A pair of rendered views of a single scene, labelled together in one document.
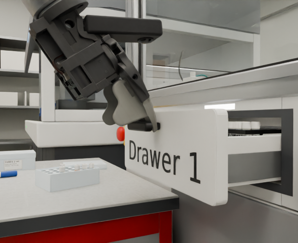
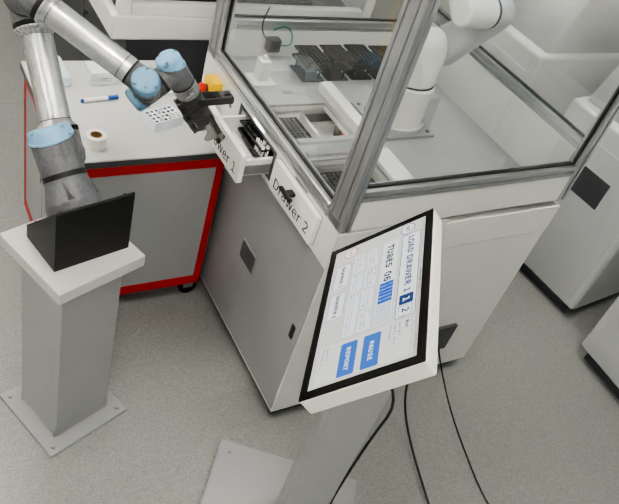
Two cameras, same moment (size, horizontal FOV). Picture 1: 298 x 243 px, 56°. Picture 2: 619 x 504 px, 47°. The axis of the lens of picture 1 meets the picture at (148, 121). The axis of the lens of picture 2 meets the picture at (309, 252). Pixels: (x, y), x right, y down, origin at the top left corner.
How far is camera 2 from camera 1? 199 cm
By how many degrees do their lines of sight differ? 42
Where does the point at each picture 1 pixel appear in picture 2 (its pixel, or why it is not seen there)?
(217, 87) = (261, 115)
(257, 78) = (272, 131)
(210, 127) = (239, 159)
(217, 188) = (237, 178)
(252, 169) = (255, 170)
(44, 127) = (119, 20)
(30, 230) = (154, 163)
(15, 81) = not seen: outside the picture
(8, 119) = not seen: outside the picture
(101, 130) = (177, 26)
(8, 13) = not seen: outside the picture
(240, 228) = (253, 181)
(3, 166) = (101, 81)
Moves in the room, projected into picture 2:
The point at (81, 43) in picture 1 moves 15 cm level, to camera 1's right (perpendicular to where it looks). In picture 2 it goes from (195, 109) to (244, 119)
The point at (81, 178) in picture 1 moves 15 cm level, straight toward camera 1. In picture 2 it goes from (172, 123) to (178, 148)
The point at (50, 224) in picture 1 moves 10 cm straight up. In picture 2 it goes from (163, 161) to (167, 136)
